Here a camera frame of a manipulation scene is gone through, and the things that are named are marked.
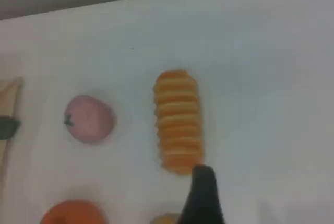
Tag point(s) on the pink peach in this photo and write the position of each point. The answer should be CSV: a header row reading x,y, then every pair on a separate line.
x,y
90,119

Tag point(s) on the orange pumpkin toy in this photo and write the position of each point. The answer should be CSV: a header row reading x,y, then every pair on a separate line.
x,y
75,213

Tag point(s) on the brown potato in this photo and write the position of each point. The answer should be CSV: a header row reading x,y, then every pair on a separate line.
x,y
165,219

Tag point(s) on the ridged golden bread loaf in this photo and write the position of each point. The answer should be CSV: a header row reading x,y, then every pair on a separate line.
x,y
178,122

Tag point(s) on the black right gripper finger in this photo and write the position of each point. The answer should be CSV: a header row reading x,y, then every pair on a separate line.
x,y
203,200

